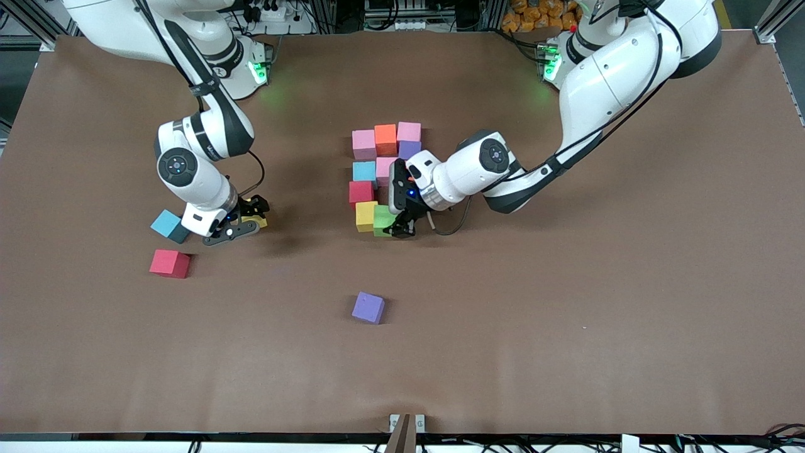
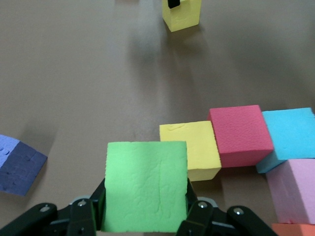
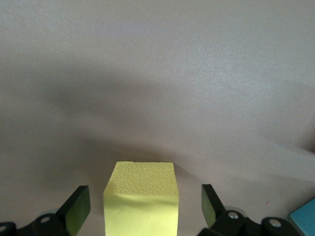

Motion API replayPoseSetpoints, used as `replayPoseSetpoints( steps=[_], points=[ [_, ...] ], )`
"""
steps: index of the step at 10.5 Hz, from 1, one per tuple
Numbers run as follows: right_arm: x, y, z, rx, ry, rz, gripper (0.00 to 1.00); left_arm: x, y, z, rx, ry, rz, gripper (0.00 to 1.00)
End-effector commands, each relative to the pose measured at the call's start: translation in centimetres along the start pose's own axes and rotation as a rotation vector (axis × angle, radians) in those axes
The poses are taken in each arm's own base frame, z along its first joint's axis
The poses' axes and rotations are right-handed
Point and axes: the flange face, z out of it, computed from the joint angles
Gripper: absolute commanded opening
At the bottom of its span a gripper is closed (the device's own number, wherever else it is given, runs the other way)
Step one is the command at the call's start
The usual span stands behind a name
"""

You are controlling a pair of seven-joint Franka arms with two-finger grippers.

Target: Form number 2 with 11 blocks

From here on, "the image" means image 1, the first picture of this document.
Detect green foam cube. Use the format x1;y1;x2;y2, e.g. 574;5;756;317
373;204;398;238

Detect grey equipment rack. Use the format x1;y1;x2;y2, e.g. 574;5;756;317
364;0;441;32

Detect white power strip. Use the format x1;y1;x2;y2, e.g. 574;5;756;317
242;0;315;36

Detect orange snack bag pile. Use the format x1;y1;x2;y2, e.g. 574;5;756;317
501;0;576;34

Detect brown table cover sheet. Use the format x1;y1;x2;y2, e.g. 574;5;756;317
0;30;805;436

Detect small metal bracket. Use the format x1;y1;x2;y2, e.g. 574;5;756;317
389;413;426;433

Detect brown camera post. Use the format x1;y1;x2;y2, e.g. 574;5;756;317
384;413;418;453

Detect aluminium frame profile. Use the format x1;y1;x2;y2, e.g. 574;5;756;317
752;0;805;45
0;0;79;52

